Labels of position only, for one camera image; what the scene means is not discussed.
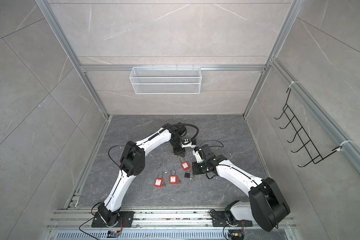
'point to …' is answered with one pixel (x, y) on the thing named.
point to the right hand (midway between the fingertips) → (193, 167)
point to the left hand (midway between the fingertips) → (183, 150)
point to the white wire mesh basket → (165, 80)
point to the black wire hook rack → (308, 144)
